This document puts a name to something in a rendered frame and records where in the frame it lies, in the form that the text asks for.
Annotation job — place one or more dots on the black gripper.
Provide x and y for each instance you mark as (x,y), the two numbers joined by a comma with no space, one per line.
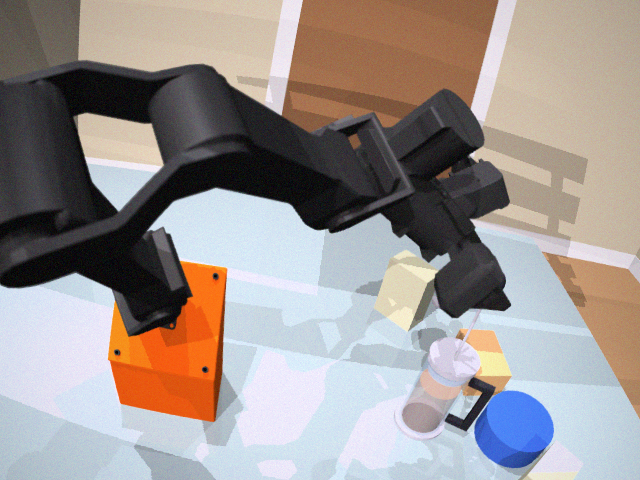
(473,275)

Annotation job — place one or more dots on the french press coffee maker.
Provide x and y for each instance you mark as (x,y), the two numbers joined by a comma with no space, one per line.
(450,366)

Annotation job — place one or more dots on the blue cylinder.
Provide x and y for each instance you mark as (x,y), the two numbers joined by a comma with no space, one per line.
(513,429)

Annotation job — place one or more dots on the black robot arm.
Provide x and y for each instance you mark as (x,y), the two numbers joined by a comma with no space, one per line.
(55,222)

